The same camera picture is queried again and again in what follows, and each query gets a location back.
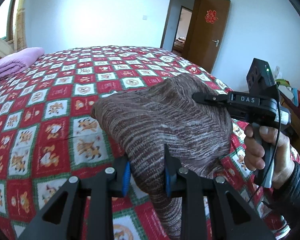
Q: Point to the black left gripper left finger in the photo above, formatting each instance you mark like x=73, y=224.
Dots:
x=82, y=207

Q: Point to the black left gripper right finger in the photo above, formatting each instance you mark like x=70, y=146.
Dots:
x=211, y=205

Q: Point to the brown striped knit sweater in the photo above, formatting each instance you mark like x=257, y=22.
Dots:
x=145, y=122

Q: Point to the black jacket right forearm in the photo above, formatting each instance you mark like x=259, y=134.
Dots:
x=286, y=201

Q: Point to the colourful items on cabinet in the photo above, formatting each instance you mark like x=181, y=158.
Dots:
x=284, y=86

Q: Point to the wooden side cabinet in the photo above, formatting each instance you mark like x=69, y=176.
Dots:
x=294, y=128

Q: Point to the red white cartoon bedspread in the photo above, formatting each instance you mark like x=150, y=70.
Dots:
x=46, y=132

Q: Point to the red door decoration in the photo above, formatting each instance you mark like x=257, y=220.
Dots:
x=211, y=16

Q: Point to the brown wooden door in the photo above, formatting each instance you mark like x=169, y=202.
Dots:
x=204, y=39

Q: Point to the pink folded blanket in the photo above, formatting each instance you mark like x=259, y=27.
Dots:
x=19, y=61

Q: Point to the window with curtain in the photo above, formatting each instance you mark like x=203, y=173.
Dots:
x=12, y=23

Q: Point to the black camera box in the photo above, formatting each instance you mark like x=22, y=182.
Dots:
x=260, y=78

